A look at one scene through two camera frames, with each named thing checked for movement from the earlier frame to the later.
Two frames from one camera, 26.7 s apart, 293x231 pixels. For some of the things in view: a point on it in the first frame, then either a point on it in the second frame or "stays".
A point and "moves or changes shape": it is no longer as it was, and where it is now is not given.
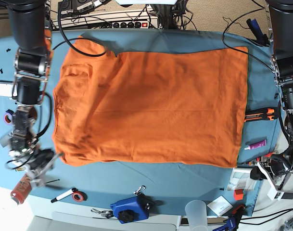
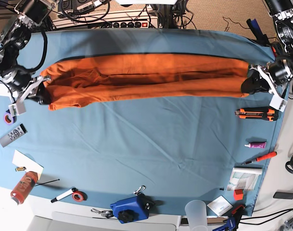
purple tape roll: (8, 117) stays
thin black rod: (49, 182) stays
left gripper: (35, 164) -> (20, 80)
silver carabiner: (138, 192) stays
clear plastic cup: (196, 210) stays
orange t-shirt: (182, 106) moves or changes shape
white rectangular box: (2, 89) stays
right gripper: (276, 170) -> (268, 78)
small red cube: (238, 194) stays
